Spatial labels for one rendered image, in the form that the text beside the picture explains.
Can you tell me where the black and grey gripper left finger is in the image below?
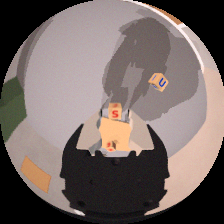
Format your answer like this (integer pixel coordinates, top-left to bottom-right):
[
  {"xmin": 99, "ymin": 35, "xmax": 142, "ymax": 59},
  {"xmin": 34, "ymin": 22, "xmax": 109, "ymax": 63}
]
[{"xmin": 59, "ymin": 109, "xmax": 102, "ymax": 179}]

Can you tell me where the peach flat mat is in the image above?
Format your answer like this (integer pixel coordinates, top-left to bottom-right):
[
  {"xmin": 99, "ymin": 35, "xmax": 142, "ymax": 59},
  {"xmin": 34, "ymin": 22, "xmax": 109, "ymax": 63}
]
[{"xmin": 99, "ymin": 117, "xmax": 131, "ymax": 151}]

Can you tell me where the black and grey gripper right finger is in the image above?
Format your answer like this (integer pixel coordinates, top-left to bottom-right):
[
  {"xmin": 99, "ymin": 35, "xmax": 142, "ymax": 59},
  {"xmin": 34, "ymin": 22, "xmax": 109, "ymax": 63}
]
[{"xmin": 128, "ymin": 109, "xmax": 170, "ymax": 179}]

